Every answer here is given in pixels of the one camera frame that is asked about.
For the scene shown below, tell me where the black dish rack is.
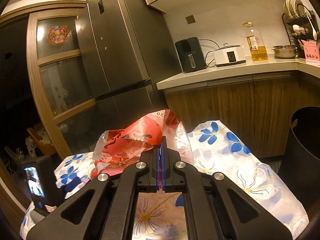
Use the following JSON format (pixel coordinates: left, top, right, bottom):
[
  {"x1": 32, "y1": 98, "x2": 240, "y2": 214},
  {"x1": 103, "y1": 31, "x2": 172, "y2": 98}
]
[{"x1": 282, "y1": 0, "x2": 319, "y2": 58}]

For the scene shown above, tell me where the dark grey refrigerator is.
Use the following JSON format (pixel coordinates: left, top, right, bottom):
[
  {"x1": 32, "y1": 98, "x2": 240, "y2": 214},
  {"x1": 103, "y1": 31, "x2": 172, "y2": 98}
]
[{"x1": 76, "y1": 0, "x2": 182, "y2": 130}]

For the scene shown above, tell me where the cooking oil bottle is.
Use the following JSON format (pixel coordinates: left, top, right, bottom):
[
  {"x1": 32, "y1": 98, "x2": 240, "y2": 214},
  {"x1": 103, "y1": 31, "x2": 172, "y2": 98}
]
[{"x1": 242, "y1": 22, "x2": 268, "y2": 61}]

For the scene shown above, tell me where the wooden glass door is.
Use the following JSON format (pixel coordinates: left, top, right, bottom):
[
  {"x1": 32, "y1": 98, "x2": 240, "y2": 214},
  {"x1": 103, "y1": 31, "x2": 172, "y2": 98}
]
[{"x1": 27, "y1": 5, "x2": 99, "y2": 158}]

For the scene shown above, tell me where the small phone screen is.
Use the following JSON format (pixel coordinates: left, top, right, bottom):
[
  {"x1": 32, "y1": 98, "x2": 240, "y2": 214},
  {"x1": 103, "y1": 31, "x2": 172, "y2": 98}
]
[{"x1": 24, "y1": 167, "x2": 44, "y2": 198}]

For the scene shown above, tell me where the dark wall socket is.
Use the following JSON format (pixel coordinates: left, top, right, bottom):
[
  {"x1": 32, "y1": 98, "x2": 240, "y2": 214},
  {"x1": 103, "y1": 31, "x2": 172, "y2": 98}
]
[{"x1": 185, "y1": 15, "x2": 196, "y2": 24}]

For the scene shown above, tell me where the orange basket on floor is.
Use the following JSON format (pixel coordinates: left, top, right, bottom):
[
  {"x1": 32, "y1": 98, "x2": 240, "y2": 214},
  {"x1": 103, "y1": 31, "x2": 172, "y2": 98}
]
[{"x1": 27, "y1": 123, "x2": 56, "y2": 156}]

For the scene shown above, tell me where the pink utensil basket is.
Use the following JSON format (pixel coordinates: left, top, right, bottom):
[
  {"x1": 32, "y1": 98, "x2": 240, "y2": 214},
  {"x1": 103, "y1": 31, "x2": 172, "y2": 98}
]
[{"x1": 302, "y1": 40, "x2": 320, "y2": 63}]

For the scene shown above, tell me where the floral blue white tablecloth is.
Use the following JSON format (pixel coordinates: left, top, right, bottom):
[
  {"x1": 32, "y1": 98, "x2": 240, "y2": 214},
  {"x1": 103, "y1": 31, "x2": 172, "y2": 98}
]
[{"x1": 23, "y1": 120, "x2": 309, "y2": 239}]

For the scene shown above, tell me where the black trash bin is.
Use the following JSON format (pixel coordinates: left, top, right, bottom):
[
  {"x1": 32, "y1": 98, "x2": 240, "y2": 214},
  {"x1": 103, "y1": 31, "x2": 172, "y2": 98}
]
[{"x1": 277, "y1": 106, "x2": 320, "y2": 221}]

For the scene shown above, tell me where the black air fryer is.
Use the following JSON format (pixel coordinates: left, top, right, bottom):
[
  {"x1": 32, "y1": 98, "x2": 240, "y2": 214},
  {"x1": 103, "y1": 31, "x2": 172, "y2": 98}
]
[{"x1": 175, "y1": 37, "x2": 207, "y2": 73}]

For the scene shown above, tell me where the red white printed plastic bag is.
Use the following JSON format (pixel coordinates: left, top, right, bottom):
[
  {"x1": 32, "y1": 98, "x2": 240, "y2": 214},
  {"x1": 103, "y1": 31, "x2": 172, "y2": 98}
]
[{"x1": 91, "y1": 109, "x2": 194, "y2": 179}]

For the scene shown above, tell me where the steel mixing bowl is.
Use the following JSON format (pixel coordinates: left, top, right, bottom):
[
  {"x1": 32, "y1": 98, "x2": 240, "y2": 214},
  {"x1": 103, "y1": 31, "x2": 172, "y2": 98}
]
[{"x1": 272, "y1": 45, "x2": 297, "y2": 59}]

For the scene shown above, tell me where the white rice cooker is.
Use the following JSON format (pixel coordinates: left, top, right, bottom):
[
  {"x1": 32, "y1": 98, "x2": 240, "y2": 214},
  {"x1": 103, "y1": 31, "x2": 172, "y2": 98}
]
[{"x1": 213, "y1": 43, "x2": 246, "y2": 67}]

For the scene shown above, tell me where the white ladle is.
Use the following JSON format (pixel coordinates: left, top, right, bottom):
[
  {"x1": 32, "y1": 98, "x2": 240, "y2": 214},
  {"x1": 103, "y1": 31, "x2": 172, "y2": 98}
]
[{"x1": 306, "y1": 14, "x2": 318, "y2": 41}]

